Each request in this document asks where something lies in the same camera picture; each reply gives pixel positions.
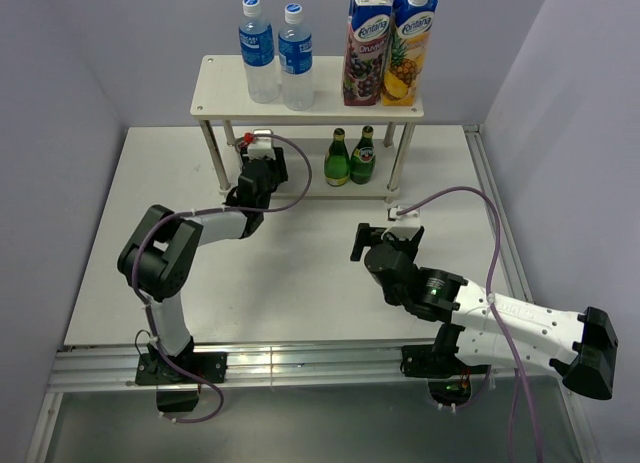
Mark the green glass bottle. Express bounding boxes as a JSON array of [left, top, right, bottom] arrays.
[[324, 128, 350, 187], [350, 125, 376, 185]]

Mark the Pocari Sweat bottle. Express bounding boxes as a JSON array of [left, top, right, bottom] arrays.
[[278, 3, 314, 111], [238, 0, 279, 104]]

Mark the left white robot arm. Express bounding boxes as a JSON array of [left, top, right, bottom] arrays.
[[117, 146, 288, 386]]

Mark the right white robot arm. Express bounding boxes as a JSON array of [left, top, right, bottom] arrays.
[[350, 223, 618, 400]]

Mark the white two-tier shelf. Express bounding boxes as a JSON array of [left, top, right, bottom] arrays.
[[191, 55, 424, 202]]

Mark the purple grape juice carton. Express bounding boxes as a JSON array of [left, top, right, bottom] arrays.
[[342, 0, 392, 106]]

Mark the yellow pineapple juice carton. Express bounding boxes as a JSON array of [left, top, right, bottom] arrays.
[[381, 0, 438, 106]]

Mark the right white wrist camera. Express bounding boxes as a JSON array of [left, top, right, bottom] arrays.
[[382, 205, 422, 241]]

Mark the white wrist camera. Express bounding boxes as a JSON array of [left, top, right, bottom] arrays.
[[382, 205, 422, 241], [241, 129, 276, 160]]

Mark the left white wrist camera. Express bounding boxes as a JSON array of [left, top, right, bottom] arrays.
[[241, 129, 276, 160]]

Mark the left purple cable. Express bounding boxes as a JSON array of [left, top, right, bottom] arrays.
[[132, 133, 314, 424]]

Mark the purple cable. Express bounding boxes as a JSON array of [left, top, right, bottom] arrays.
[[132, 133, 314, 424], [397, 185, 544, 463]]

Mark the aluminium frame rail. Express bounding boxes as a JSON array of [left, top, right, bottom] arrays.
[[26, 127, 602, 462]]

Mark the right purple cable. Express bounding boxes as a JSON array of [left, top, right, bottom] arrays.
[[397, 185, 544, 463]]

